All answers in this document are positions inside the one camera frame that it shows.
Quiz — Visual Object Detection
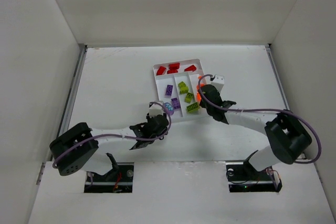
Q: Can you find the purple sloped lego brick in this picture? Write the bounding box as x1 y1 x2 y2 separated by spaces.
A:
164 102 174 115

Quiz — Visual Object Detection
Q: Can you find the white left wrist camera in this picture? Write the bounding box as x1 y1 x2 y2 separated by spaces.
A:
149 101 164 118

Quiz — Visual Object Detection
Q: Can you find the purple long lego brick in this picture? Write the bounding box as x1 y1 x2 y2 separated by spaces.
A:
171 98 181 110

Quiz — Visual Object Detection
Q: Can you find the red square lego brick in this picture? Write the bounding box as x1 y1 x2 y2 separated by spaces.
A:
169 62 180 70

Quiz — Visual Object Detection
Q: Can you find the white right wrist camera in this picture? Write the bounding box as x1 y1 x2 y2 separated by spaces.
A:
211 74 225 93

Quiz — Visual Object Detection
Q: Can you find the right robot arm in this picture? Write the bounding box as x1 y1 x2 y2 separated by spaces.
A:
200 84 312 172

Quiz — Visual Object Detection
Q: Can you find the small red lego brick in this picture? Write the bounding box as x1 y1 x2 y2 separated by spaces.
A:
184 65 197 72

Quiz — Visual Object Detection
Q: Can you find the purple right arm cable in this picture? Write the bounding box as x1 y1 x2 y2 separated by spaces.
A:
197 74 322 164

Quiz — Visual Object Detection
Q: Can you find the red flower lego brick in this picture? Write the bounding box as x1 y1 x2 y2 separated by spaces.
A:
156 66 166 76

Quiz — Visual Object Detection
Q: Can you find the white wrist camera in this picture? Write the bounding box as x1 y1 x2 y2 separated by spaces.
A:
149 101 164 118
211 74 225 93

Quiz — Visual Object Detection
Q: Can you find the white divided sorting tray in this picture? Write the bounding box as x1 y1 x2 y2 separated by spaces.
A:
153 59 207 122

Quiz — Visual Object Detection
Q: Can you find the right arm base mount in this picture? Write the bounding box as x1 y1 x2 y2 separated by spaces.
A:
226 151 282 193

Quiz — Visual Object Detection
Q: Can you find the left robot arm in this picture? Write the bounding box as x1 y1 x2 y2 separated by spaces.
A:
49 113 172 176

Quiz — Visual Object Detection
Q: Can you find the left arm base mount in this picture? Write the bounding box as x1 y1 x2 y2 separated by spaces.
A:
84 153 134 194

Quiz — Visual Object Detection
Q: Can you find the lime green small lego brick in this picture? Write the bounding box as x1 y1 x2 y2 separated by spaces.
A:
180 86 189 94

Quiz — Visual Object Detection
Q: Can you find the lime lego under purple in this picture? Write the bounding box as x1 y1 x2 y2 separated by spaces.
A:
184 92 194 103

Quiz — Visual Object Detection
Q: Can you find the red curved lego brick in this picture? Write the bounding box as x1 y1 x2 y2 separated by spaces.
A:
166 69 179 74

